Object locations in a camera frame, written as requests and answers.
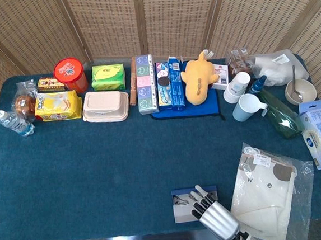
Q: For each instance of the metal spoon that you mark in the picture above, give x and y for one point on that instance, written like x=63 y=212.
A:
x=294 y=80

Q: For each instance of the pastel tissue pack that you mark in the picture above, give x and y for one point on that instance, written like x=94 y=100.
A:
x=146 y=84

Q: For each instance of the yellow plush toy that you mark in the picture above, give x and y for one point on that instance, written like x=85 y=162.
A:
x=199 y=77

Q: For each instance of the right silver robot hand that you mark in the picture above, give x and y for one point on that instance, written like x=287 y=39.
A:
x=217 y=221

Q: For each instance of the blue grey glasses case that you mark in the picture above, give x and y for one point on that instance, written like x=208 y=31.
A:
x=183 y=215

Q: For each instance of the open blue cardboard box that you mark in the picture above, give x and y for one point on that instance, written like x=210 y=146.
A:
x=177 y=90

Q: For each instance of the dark blue small bottle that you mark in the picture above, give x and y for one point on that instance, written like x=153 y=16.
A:
x=258 y=84

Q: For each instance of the clear pack of brown snacks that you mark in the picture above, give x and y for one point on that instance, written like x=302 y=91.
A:
x=237 y=62

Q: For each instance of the green glass bottle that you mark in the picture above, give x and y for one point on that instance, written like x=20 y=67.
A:
x=281 y=115

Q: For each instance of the clear plastic water bottle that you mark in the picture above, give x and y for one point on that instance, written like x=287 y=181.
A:
x=16 y=124

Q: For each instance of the green tissue pack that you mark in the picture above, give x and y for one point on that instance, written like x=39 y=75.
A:
x=107 y=77

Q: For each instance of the teal carpet table cover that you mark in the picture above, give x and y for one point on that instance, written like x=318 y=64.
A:
x=96 y=159

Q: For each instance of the small white red box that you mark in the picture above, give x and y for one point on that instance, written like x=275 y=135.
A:
x=221 y=75

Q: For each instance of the beige bowl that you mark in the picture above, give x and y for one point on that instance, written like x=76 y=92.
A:
x=307 y=90

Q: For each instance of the orange tub with red lid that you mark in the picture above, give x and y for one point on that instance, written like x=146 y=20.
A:
x=69 y=70

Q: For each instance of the blue yellow cookie box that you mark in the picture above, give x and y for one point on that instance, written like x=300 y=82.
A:
x=164 y=91

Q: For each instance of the light blue mug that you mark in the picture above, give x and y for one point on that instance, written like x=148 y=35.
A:
x=245 y=109

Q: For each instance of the white filled plastic bag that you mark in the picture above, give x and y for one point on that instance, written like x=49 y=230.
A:
x=277 y=67

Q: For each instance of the wire-frame eyeglasses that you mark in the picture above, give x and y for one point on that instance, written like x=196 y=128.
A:
x=181 y=201

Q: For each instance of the woven rattan folding screen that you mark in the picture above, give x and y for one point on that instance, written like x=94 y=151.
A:
x=168 y=18

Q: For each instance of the bagged brown bread bun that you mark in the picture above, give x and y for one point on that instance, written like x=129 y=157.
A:
x=24 y=103

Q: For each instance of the yellow biscuit pack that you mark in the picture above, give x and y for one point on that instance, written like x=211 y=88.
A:
x=58 y=106

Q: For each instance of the beige plastic lunch box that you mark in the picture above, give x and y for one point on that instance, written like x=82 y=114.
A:
x=104 y=105

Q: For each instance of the stack of white paper cups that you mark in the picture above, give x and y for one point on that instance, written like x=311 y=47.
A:
x=236 y=88

